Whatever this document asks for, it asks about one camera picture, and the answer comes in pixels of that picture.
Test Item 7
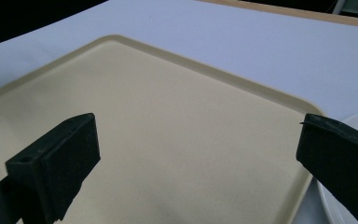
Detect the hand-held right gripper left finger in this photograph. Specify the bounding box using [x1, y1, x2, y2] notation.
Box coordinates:
[5, 112, 102, 224]

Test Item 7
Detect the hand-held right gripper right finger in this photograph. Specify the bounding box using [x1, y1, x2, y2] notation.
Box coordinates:
[296, 113, 358, 224]

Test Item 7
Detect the beige plastic tray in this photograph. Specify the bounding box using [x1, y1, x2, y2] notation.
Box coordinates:
[0, 34, 326, 224]

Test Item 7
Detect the metal stand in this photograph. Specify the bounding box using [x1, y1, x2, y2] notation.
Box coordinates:
[332, 0, 358, 17]

